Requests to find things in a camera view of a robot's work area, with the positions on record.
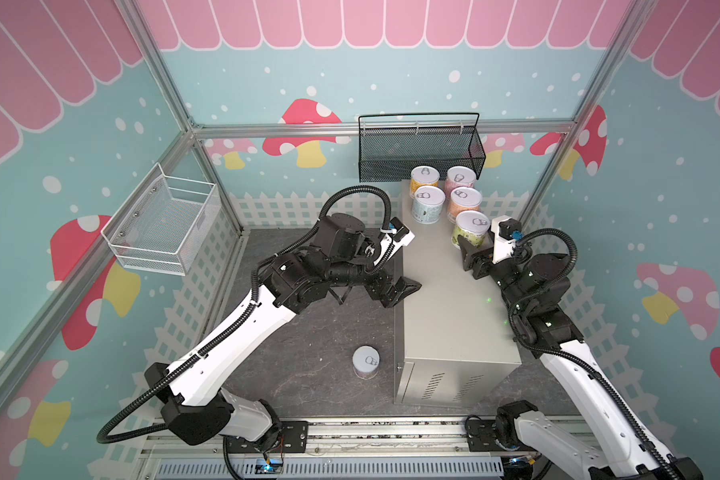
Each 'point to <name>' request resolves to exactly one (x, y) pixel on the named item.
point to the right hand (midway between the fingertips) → (474, 232)
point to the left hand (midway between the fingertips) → (402, 275)
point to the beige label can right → (366, 361)
